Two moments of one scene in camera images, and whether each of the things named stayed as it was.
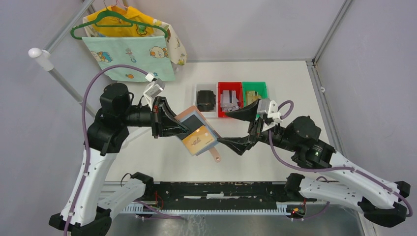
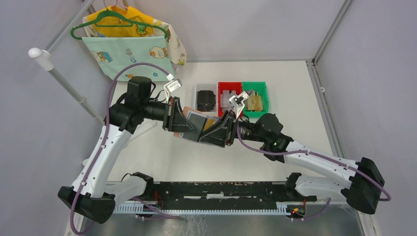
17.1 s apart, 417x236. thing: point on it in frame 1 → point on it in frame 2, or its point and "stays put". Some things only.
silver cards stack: x=228 y=101 stays put
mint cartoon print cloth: x=150 y=52 stays put
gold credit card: x=198 y=140 → x=211 y=120
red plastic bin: x=234 y=86 stays put
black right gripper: x=247 y=113 → x=223 y=132
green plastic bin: x=260 y=87 stays put
